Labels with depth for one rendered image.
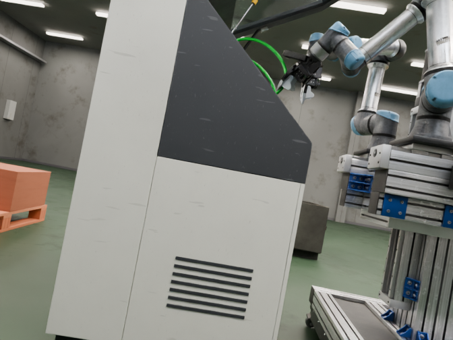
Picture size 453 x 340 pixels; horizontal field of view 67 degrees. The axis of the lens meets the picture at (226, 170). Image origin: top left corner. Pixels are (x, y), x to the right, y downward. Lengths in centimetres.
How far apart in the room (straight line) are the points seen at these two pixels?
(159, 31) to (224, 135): 46
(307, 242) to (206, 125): 300
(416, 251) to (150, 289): 115
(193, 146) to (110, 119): 33
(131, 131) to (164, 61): 29
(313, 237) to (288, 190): 282
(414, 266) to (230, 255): 84
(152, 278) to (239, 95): 77
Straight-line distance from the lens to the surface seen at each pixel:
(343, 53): 150
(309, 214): 411
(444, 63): 147
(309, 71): 155
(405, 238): 174
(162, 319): 143
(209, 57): 139
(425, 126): 153
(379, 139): 198
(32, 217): 384
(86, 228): 140
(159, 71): 138
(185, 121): 133
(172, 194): 132
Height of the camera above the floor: 76
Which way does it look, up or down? 1 degrees up
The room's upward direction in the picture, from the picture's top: 11 degrees clockwise
